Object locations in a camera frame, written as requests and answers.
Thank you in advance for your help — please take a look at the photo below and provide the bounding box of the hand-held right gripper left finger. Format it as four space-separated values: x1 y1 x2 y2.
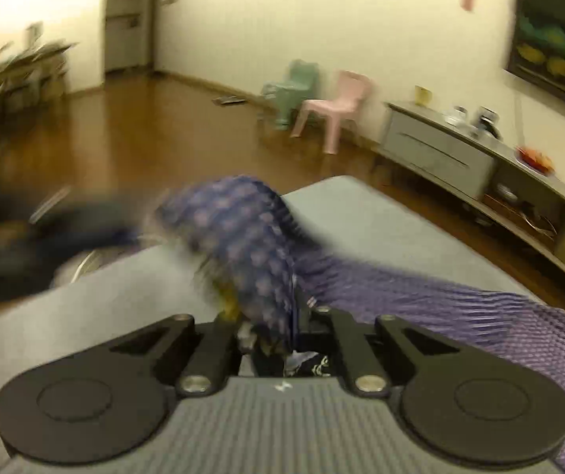
109 314 242 398

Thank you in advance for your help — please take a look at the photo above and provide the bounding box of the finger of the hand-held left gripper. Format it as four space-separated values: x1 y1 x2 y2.
62 200 142 258

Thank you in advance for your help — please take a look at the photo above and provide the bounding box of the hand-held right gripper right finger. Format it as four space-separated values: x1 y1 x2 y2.
291 300 462 399

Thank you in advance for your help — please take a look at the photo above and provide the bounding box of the blue plaid shirt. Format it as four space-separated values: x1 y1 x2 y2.
150 174 565 474

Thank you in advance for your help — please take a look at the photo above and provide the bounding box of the cluttered desk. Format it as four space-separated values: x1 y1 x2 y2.
0 22 80 132

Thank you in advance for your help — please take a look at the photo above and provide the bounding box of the grey tv cabinet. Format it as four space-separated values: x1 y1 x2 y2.
375 100 565 303

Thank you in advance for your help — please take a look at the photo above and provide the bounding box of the white door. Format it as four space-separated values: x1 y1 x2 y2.
103 0 159 74

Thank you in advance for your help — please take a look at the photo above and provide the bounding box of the pink plastic chair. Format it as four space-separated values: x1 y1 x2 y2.
289 70 373 155

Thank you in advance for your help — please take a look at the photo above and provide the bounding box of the green plastic chair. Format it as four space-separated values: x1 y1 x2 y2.
259 58 321 132

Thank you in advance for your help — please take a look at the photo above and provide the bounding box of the white teapot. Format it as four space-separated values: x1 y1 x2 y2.
443 105 471 128

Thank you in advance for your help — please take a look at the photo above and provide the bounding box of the black kettle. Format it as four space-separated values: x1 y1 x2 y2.
474 105 503 140

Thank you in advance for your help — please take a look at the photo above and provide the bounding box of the red fruit plate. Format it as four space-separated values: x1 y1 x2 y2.
514 145 556 175

